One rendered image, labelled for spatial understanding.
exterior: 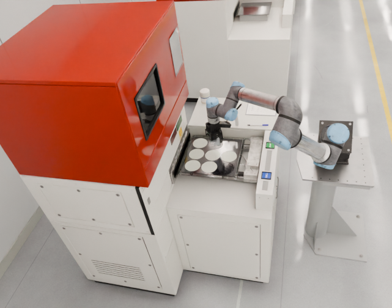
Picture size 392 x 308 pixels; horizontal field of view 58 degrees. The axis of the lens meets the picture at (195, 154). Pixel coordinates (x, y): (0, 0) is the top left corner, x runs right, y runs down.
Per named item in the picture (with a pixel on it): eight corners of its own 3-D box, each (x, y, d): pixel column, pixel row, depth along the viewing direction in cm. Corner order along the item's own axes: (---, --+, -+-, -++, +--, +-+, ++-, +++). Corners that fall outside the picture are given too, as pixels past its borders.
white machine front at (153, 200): (151, 234, 202) (134, 187, 175) (186, 140, 258) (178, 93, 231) (156, 235, 201) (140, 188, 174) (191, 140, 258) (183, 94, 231)
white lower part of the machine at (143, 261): (90, 285, 274) (48, 220, 219) (128, 201, 331) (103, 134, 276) (178, 300, 256) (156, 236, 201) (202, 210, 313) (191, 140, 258)
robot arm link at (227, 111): (237, 101, 197) (221, 96, 203) (229, 120, 197) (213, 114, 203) (243, 106, 204) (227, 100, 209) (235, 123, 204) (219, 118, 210)
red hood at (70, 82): (19, 175, 192) (-44, 79, 151) (85, 90, 248) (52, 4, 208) (149, 188, 173) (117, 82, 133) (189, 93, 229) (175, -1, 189)
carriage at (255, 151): (243, 181, 218) (243, 178, 216) (251, 142, 244) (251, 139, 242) (257, 183, 216) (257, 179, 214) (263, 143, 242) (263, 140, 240)
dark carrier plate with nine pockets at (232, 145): (180, 172, 225) (180, 172, 224) (193, 137, 249) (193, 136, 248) (234, 177, 216) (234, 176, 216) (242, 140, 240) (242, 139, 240)
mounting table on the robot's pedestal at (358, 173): (364, 151, 247) (368, 137, 238) (370, 200, 217) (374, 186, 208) (297, 146, 259) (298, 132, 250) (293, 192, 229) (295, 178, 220)
